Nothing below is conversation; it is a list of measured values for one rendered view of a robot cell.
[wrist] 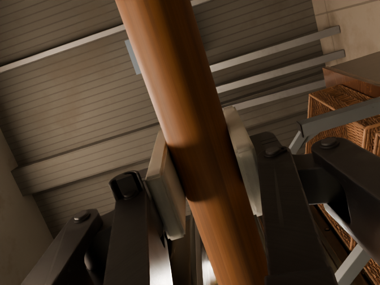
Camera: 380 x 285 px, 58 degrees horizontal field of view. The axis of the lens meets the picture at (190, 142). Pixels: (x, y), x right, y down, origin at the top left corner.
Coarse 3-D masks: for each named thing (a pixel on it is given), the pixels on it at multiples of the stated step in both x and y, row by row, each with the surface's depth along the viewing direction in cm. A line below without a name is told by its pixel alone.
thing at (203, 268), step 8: (200, 240) 143; (200, 248) 138; (200, 256) 133; (200, 264) 129; (208, 264) 136; (200, 272) 125; (208, 272) 131; (200, 280) 121; (208, 280) 126; (216, 280) 135
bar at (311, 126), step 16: (336, 112) 103; (352, 112) 101; (368, 112) 101; (304, 128) 103; (320, 128) 103; (256, 224) 102; (352, 256) 63; (368, 256) 62; (336, 272) 65; (352, 272) 63
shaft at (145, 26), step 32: (128, 0) 13; (160, 0) 13; (128, 32) 14; (160, 32) 14; (192, 32) 14; (160, 64) 14; (192, 64) 14; (160, 96) 15; (192, 96) 14; (192, 128) 15; (224, 128) 16; (192, 160) 15; (224, 160) 16; (192, 192) 16; (224, 192) 16; (224, 224) 16; (224, 256) 17; (256, 256) 17
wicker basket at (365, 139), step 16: (320, 96) 155; (336, 96) 149; (352, 96) 142; (368, 96) 136; (320, 112) 166; (336, 128) 169; (352, 128) 162; (368, 128) 112; (368, 144) 114; (320, 208) 156; (336, 224) 142; (352, 240) 126
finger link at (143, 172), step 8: (144, 176) 16; (144, 184) 15; (152, 200) 13; (152, 208) 13; (104, 216) 13; (112, 216) 13; (152, 216) 13; (104, 224) 12; (160, 224) 13; (104, 232) 12; (160, 232) 13; (96, 240) 12; (104, 240) 12; (88, 248) 12; (96, 248) 12; (104, 248) 12; (88, 256) 12; (96, 256) 12; (104, 256) 12; (88, 264) 12; (96, 264) 12; (104, 264) 12
